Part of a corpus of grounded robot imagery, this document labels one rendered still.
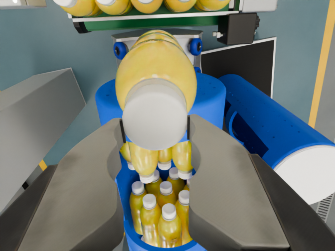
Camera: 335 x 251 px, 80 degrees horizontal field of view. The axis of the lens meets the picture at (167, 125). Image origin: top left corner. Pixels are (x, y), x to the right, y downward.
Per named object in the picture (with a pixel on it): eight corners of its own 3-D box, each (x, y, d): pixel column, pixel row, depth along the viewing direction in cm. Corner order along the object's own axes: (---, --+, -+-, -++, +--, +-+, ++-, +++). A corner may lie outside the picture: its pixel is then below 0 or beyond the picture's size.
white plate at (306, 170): (331, 130, 60) (327, 128, 61) (252, 181, 68) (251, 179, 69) (362, 178, 70) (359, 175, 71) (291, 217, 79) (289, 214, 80)
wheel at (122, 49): (121, 61, 52) (128, 60, 53) (119, 42, 50) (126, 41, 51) (113, 59, 55) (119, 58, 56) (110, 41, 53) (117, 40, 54)
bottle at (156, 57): (181, 78, 31) (205, 152, 15) (135, 80, 31) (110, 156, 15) (181, 28, 28) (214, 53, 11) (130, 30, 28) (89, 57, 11)
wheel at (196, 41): (189, 57, 54) (195, 57, 53) (189, 38, 52) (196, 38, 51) (197, 54, 57) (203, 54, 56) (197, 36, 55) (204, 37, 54)
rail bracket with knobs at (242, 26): (209, 41, 59) (218, 46, 50) (210, 13, 56) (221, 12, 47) (242, 39, 60) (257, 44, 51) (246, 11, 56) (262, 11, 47)
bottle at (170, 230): (157, 245, 67) (153, 206, 58) (177, 238, 69) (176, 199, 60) (164, 267, 61) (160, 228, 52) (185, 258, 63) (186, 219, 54)
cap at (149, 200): (153, 195, 62) (152, 191, 61) (158, 205, 59) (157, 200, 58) (141, 200, 61) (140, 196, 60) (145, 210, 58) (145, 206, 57)
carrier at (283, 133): (232, 64, 138) (200, 93, 146) (328, 126, 61) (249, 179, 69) (254, 92, 148) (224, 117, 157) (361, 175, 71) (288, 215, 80)
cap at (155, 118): (184, 133, 14) (187, 148, 13) (129, 136, 14) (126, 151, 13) (185, 79, 12) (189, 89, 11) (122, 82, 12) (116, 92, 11)
